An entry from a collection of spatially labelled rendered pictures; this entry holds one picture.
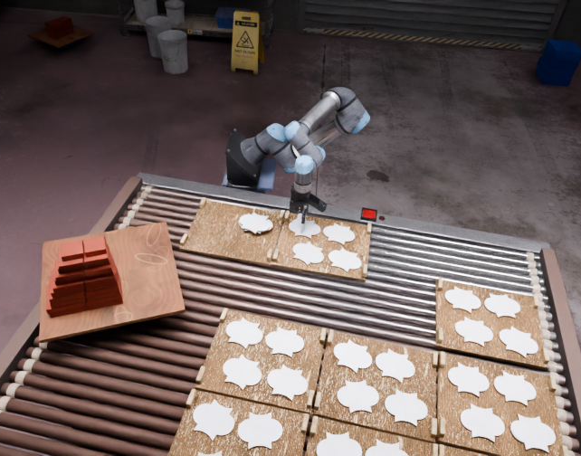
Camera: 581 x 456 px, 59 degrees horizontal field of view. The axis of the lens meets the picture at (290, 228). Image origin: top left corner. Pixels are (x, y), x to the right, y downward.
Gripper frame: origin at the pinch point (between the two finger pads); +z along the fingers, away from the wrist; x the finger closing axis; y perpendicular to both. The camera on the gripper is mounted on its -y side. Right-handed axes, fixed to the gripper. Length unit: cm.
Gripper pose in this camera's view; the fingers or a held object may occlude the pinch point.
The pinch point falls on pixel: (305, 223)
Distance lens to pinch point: 237.3
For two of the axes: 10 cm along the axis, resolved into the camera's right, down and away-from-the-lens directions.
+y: -9.8, -1.4, 1.1
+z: -0.3, 7.4, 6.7
